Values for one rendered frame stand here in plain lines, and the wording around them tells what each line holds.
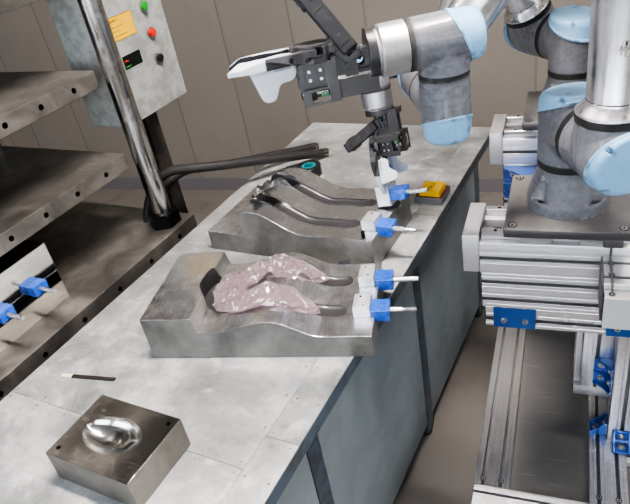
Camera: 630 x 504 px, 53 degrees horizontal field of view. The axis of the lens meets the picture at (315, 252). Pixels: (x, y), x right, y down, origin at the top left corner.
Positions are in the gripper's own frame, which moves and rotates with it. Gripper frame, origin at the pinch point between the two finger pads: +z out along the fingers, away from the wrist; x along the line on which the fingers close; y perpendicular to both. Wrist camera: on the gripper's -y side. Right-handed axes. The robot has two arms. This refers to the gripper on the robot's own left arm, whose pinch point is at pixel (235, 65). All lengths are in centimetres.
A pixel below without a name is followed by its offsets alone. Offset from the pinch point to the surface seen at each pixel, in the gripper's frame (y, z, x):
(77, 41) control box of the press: -3, 50, 106
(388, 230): 50, -24, 46
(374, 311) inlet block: 57, -15, 21
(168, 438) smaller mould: 60, 27, -2
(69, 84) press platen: 6, 48, 82
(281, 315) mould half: 54, 4, 22
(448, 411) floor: 136, -40, 79
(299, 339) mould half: 59, 1, 19
